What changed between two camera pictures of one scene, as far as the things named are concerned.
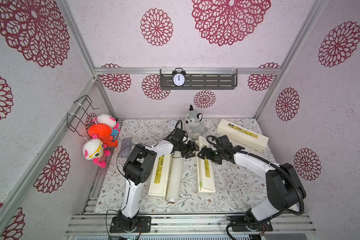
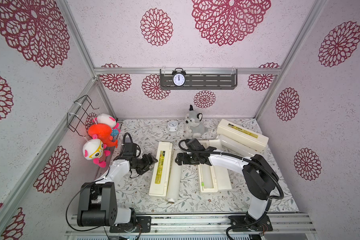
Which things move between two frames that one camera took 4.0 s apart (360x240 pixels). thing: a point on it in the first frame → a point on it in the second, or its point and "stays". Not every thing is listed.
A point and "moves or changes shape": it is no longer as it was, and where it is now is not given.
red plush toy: [103, 132] stays
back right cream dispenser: [241, 135] stays
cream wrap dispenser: [205, 180] moves or changes shape
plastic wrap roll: [175, 177] stays
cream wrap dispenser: [159, 186] stays
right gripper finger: [204, 150] → [178, 159]
